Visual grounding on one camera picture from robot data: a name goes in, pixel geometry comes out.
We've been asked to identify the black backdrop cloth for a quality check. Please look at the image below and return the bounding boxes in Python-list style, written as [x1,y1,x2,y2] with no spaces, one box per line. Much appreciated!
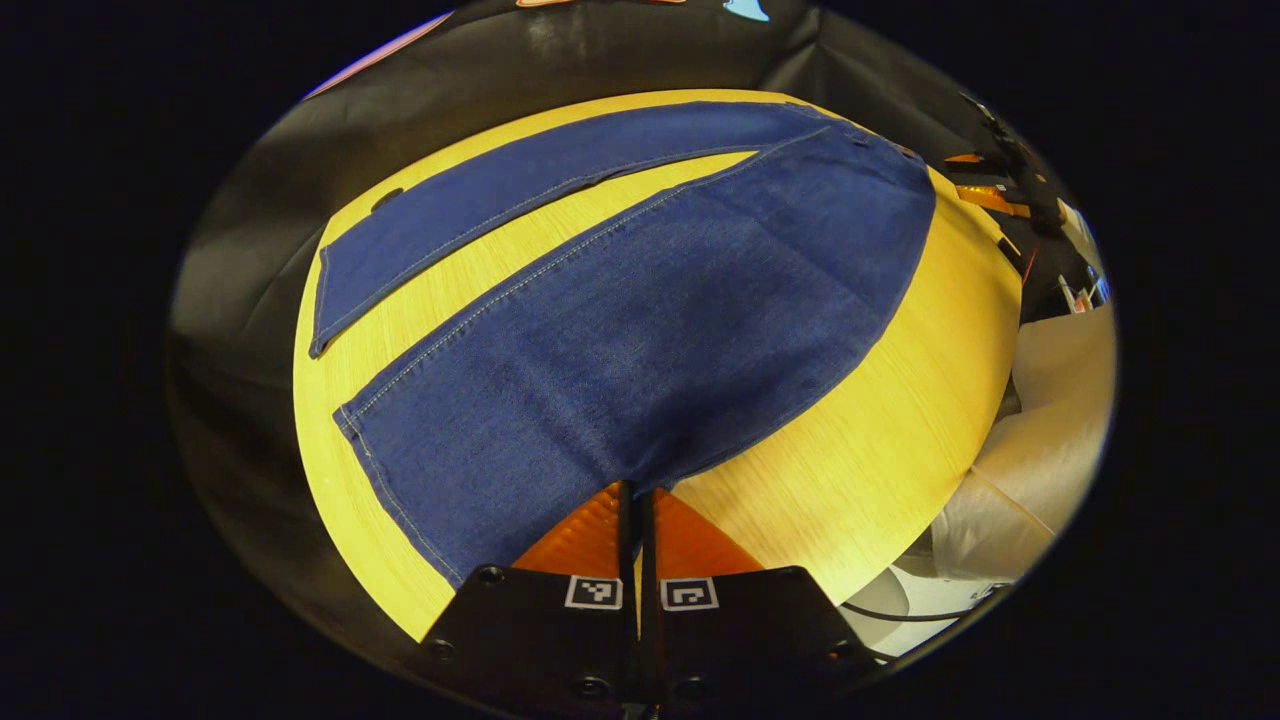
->
[165,0,1101,646]

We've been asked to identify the person's white clothing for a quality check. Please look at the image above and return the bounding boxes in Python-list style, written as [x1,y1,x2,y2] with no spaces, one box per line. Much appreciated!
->
[930,300,1117,586]

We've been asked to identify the thin black cable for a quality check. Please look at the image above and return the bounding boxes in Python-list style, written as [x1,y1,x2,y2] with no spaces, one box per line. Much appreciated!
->
[840,585,1006,623]

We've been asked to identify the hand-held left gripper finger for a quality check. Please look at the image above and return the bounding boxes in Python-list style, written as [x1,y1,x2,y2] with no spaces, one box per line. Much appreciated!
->
[420,480,641,717]
[640,486,883,717]

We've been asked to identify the blue denim jeans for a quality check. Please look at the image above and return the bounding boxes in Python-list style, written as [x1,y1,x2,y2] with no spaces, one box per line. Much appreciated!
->
[308,100,938,591]

